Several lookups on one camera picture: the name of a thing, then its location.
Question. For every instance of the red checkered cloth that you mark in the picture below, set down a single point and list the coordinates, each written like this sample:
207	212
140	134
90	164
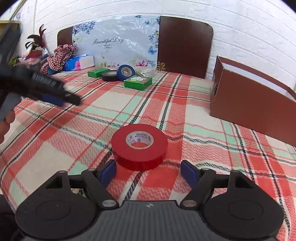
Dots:
56	62

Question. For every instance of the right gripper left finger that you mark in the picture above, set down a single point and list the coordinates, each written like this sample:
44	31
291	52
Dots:
96	182

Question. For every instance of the green box front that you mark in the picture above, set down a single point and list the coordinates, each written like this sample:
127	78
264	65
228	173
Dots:
138	82

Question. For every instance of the floral plastic bag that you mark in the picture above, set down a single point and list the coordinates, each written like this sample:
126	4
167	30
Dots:
132	40

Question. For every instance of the bedside clutter basket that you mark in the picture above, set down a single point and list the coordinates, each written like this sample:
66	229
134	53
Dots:
36	53

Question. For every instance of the blue tissue pack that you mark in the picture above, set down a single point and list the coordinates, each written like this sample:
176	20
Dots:
79	62

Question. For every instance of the green box back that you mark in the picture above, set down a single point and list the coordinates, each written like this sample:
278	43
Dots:
96	73

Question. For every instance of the left hand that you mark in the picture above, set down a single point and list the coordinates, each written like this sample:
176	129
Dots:
5	124

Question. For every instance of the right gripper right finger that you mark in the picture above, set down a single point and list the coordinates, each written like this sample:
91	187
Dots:
201	183

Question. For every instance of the red tape roll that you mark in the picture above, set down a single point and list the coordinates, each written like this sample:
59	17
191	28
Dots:
139	147

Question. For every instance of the clear plastic bag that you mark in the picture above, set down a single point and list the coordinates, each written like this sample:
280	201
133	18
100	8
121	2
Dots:
145	71

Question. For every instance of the plaid bedspread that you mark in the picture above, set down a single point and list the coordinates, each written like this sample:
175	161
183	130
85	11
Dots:
170	120

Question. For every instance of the black tape roll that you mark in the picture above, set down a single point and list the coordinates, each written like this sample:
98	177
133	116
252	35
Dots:
109	76

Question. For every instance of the green box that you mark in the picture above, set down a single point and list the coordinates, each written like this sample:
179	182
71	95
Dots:
96	73
138	82

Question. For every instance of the blue tape roll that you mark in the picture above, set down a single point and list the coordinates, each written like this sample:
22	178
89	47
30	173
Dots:
124	72

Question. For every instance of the brown cardboard box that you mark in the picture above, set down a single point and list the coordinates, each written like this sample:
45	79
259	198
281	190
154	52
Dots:
250	98

